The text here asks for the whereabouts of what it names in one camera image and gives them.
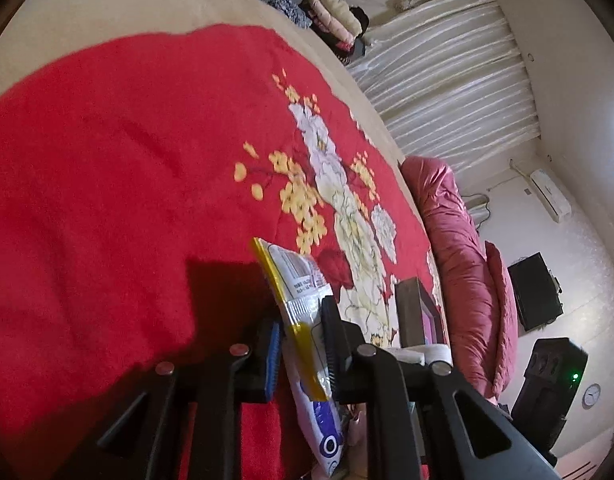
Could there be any red floral blanket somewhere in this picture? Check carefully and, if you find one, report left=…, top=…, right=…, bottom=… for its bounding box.
left=0, top=24, right=438, bottom=480

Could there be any pink folded garment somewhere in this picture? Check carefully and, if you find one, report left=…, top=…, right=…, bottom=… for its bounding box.
left=307, top=0, right=355, bottom=48

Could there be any white paper roll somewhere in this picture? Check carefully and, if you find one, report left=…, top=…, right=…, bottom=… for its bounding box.
left=394, top=342, right=452, bottom=368

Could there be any black television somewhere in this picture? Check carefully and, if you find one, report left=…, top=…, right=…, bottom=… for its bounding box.
left=507, top=252, right=562, bottom=332

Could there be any looped cable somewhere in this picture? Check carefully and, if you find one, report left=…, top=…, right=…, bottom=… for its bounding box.
left=459, top=192, right=492, bottom=226

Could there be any beige bed sheet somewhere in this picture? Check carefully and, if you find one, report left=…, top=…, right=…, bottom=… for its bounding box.
left=0, top=0, right=428, bottom=211

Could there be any grey box with pink lining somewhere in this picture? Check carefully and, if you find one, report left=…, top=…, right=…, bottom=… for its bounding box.
left=394, top=276, right=445, bottom=348

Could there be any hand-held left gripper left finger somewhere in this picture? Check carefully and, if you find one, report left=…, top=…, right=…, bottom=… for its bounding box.
left=79, top=317, right=285, bottom=480

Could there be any cream folded garment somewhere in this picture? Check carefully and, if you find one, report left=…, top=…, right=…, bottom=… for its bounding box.
left=317, top=0, right=362, bottom=36

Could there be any white air conditioner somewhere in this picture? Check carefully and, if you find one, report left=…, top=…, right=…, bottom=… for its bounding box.
left=529, top=170, right=572, bottom=223

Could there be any white and blue packet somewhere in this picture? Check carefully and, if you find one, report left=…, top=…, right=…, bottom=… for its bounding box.
left=251, top=237, right=355, bottom=478

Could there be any blue patterned cloth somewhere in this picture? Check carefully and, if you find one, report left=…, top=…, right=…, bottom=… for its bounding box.
left=269, top=0, right=312, bottom=31

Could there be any white pleated curtain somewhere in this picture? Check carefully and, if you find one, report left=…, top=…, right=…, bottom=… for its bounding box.
left=337, top=0, right=540, bottom=171

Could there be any pink quilt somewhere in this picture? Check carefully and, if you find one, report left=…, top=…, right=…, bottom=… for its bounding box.
left=402, top=156, right=518, bottom=403

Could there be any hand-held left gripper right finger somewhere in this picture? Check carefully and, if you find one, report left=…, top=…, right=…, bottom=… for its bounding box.
left=319, top=295, right=562, bottom=480

